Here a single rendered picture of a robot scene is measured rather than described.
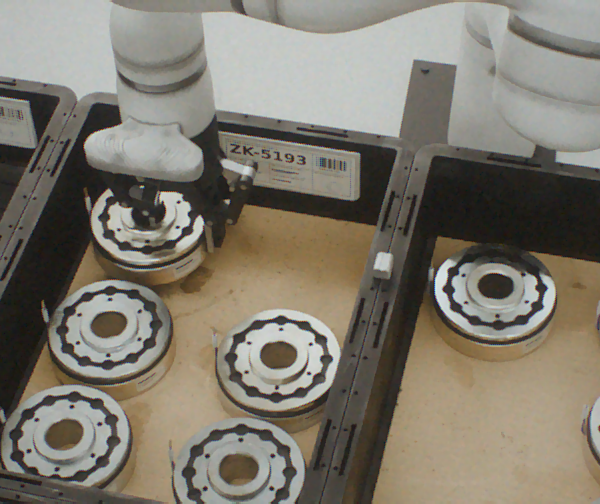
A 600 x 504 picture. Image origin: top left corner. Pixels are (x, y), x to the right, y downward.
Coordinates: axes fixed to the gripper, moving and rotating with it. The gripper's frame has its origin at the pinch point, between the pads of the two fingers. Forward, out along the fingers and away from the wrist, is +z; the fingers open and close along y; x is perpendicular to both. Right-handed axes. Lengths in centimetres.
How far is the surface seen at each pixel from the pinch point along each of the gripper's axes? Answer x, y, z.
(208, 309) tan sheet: 5.0, -3.1, 4.2
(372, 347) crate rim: 13.3, -19.1, -5.6
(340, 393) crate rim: 18.0, -17.7, -5.7
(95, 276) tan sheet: 3.5, 7.5, 4.1
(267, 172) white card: -7.3, -5.5, -0.5
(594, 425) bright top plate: 12.1, -36.4, 1.2
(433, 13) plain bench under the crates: -51, -13, 17
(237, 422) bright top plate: 17.7, -9.3, 1.1
